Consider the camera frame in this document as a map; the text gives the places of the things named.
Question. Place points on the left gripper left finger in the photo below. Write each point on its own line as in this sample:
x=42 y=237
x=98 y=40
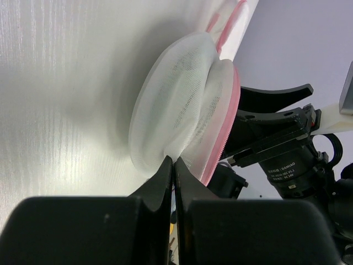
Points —
x=93 y=230

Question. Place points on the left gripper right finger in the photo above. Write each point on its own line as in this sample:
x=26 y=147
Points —
x=212 y=230

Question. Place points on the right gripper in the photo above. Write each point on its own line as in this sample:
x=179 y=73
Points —
x=280 y=142

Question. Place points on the pink-trimmed mesh laundry bag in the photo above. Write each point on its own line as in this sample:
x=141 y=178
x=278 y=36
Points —
x=189 y=99

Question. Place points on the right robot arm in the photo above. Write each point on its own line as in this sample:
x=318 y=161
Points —
x=333 y=199

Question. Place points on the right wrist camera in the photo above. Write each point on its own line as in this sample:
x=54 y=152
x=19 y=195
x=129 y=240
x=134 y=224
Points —
x=337 y=117

